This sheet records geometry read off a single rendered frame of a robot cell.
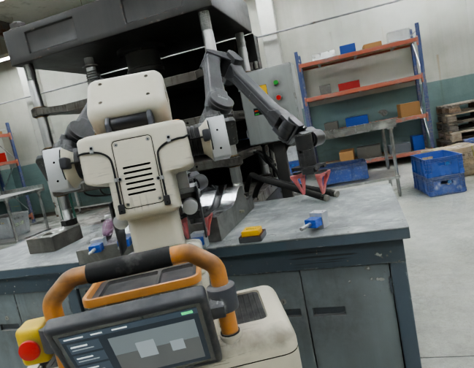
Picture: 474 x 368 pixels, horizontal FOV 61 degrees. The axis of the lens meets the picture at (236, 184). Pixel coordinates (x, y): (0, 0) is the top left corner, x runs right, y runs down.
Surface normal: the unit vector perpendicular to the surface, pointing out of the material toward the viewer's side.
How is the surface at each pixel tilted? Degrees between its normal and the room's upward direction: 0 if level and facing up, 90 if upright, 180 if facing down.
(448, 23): 90
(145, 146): 82
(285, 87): 90
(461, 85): 90
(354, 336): 90
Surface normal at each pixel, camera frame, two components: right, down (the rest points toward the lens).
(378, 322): -0.28, 0.18
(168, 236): 0.06, -0.02
